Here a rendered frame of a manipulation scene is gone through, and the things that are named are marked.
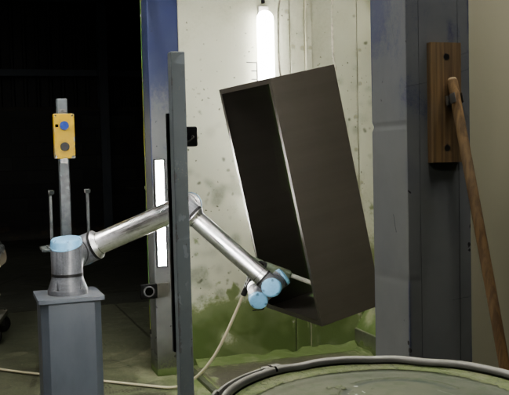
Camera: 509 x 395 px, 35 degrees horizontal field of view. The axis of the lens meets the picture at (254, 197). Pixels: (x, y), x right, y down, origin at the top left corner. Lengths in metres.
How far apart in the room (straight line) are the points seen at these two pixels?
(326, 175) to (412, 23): 1.91
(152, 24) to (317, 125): 1.38
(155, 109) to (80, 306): 1.37
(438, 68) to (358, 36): 3.21
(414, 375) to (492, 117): 0.98
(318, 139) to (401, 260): 1.86
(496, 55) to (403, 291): 0.74
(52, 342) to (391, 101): 2.33
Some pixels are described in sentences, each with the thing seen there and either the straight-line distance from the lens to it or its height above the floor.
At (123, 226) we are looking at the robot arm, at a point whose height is 0.95.
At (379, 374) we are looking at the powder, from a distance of 1.59.
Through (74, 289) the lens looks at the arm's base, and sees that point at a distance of 3.93.
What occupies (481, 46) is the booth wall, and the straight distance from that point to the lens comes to 2.34.
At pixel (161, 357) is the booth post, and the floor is 0.11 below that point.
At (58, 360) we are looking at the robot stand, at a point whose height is 0.35.
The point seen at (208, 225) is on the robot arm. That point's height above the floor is 0.96.
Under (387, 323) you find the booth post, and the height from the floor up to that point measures 0.84.
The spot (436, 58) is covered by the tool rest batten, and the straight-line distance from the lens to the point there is 2.02.
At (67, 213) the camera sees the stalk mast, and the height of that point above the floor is 0.97.
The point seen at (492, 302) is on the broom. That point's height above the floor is 0.94.
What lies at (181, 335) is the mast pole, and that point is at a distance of 2.81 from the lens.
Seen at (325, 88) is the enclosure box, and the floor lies 1.59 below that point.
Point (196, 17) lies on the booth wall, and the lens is 4.84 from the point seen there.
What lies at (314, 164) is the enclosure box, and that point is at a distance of 3.81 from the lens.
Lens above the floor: 1.28
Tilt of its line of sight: 3 degrees down
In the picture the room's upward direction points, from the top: 1 degrees counter-clockwise
